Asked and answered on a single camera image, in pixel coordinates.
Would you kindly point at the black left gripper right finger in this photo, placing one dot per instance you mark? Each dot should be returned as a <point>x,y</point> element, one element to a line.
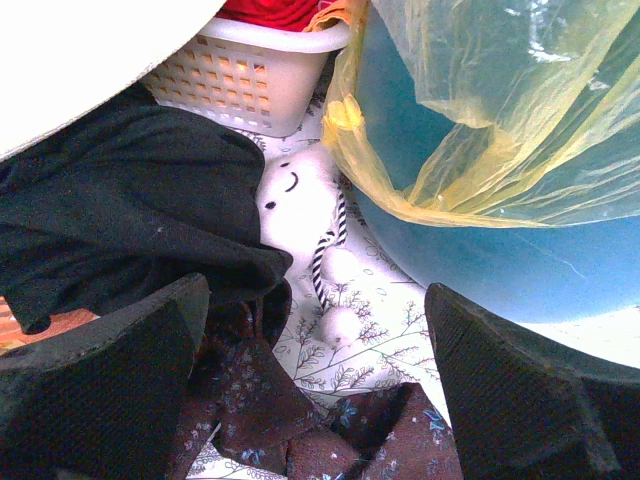
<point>523,406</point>

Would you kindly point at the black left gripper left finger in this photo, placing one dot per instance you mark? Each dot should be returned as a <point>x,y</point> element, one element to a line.
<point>102,401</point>

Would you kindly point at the teal plastic trash bin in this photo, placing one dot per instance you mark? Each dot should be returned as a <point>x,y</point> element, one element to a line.
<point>526,275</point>

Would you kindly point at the yellow plastic trash bag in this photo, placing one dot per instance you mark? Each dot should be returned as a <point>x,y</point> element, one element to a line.
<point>544,101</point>

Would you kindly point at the brown floral necktie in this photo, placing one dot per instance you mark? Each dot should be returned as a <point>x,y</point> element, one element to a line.
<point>242,401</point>

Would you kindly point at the black cloth garment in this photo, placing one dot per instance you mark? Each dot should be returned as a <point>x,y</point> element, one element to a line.
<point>126,200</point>

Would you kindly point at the white smiley plush toy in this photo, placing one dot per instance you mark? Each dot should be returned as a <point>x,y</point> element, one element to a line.
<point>302,211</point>

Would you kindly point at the white plastic laundry basket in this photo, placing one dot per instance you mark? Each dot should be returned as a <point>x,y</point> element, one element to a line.
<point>246,76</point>

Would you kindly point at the red cloth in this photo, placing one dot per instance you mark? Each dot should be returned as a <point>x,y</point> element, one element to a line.
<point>286,15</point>

